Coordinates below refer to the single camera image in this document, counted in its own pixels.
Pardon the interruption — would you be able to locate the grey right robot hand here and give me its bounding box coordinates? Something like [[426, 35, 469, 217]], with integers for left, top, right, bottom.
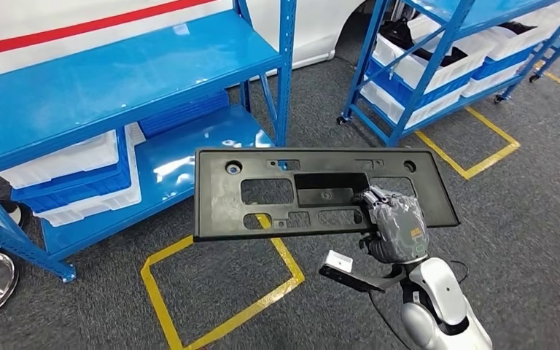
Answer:
[[352, 185, 429, 265]]

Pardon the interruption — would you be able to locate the black plastic plate frame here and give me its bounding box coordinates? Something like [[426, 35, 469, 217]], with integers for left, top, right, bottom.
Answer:
[[192, 147, 461, 243]]

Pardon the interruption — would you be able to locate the blue metal shelf rack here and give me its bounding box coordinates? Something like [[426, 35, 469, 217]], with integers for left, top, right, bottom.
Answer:
[[529, 19, 560, 83], [0, 0, 298, 284]]

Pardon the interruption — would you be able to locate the white plastic bin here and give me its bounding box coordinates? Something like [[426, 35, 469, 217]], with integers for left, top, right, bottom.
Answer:
[[0, 129, 120, 190], [361, 79, 464, 129], [34, 122, 146, 228], [478, 21, 547, 61], [461, 63, 527, 98]]

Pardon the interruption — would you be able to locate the white bin with black parts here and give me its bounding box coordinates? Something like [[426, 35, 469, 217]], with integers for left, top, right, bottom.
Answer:
[[374, 14, 496, 93]]

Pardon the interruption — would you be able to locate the blue rack with bins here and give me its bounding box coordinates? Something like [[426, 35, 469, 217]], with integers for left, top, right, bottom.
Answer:
[[336, 0, 560, 148]]

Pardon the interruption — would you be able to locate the white car with red stripe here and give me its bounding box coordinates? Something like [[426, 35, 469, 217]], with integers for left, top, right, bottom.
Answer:
[[0, 0, 373, 81]]

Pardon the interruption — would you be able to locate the stack of blue bins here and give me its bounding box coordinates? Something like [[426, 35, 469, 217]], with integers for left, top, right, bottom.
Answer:
[[137, 89, 230, 139]]

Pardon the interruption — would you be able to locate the black camera bracket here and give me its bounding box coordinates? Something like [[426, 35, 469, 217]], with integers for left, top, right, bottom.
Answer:
[[318, 262, 407, 294]]

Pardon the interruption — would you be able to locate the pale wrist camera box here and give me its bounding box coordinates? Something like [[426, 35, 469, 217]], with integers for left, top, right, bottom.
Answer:
[[323, 250, 354, 276]]

